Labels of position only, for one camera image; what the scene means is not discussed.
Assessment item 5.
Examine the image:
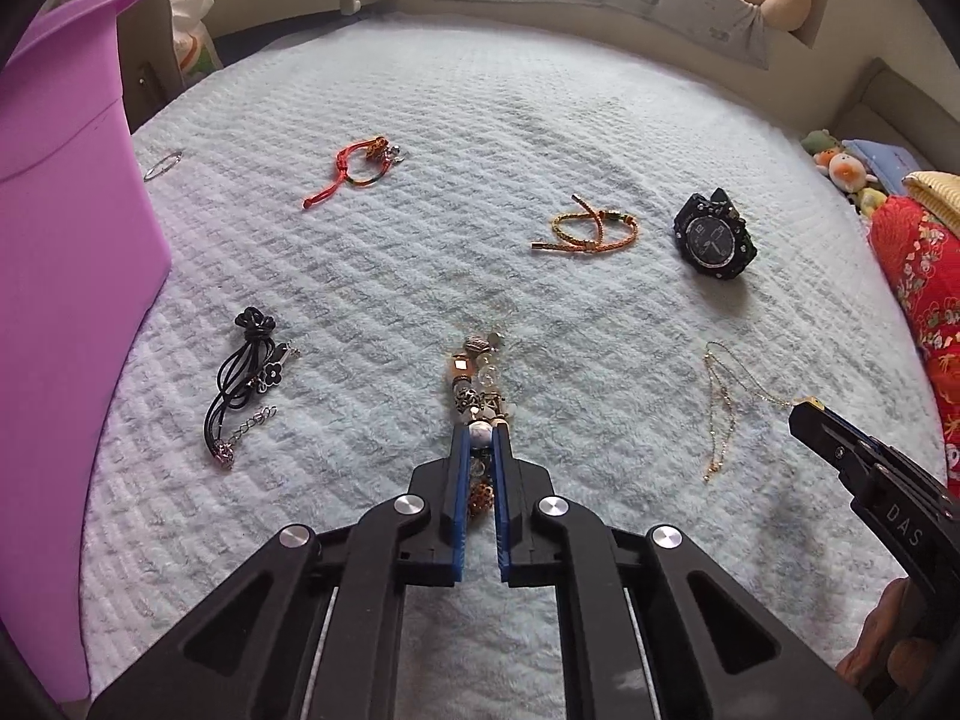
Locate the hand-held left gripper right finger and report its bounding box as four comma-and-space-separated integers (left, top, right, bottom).
491, 420, 875, 720

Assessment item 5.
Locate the red floral quilt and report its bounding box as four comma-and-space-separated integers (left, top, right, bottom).
868, 195, 960, 496

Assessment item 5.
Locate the black wrist watch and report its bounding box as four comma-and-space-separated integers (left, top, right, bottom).
671, 187, 758, 282

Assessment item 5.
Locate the gold chain flower necklace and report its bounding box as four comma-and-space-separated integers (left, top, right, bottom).
701, 341, 826, 485

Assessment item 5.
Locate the yellow knitted blanket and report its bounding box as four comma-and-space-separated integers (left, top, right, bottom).
902, 171, 960, 230

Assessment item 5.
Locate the person's right hand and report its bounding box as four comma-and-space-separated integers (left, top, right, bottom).
834, 579, 935, 691

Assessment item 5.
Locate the blue pillow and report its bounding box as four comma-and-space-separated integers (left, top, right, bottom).
844, 139, 927, 196

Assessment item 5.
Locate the grey-brown chair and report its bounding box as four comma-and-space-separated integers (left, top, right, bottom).
112, 0, 188, 128

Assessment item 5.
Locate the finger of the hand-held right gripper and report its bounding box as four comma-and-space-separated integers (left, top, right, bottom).
816, 402, 877, 451
787, 403, 891, 501

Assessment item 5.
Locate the purple plastic bin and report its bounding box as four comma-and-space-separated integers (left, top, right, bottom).
0, 0, 175, 702

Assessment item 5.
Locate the grey padded headboard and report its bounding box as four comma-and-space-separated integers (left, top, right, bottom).
829, 56, 960, 173

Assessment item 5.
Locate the white quilted bed blanket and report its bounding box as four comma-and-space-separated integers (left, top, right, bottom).
79, 15, 953, 698

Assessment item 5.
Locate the orange braided bracelet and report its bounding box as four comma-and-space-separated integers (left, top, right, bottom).
531, 193, 640, 254

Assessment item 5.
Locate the white and orange plush toy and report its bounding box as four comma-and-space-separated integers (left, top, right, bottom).
816, 150, 878, 192

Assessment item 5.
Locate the red cord charm bracelet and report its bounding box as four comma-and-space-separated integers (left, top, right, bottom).
303, 136, 406, 209

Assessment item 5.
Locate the white plastic bag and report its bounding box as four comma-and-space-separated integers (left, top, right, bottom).
166, 0, 226, 87

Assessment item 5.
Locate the large bead charm bracelet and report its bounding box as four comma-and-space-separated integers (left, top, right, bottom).
448, 330, 518, 522

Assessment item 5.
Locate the black cord flower necklace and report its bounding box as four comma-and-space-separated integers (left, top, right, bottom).
204, 307, 299, 472

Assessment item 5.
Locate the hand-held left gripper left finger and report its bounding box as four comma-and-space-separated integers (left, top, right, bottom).
86, 420, 470, 720

